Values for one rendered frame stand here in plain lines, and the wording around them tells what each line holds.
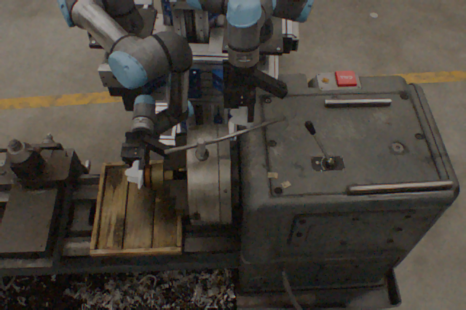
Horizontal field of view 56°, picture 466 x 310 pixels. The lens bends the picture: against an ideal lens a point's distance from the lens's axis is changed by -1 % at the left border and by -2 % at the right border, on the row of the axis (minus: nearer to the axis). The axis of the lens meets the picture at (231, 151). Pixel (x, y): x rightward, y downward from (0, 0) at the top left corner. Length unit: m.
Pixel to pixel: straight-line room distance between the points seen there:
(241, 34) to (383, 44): 2.66
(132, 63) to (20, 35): 2.66
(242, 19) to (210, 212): 0.57
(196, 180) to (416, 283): 1.61
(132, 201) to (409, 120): 0.96
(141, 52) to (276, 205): 0.56
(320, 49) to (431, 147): 2.18
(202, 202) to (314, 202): 0.32
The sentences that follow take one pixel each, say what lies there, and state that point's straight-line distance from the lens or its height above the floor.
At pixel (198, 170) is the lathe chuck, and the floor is 1.22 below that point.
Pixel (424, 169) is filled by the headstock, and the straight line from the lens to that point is 1.32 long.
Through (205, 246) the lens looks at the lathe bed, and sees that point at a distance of 1.53.
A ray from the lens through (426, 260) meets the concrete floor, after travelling 2.65.
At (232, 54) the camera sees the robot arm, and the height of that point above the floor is 1.55.
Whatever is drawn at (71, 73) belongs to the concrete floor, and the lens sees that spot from 3.41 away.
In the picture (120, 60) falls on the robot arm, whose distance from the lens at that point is 1.27.
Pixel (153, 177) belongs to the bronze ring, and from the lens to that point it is 1.38.
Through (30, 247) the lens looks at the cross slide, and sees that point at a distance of 1.55.
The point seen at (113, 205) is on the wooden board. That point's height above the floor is 0.88.
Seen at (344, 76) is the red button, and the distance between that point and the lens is 1.46.
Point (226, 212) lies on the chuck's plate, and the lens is 1.30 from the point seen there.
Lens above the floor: 2.27
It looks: 55 degrees down
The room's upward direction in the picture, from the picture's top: straight up
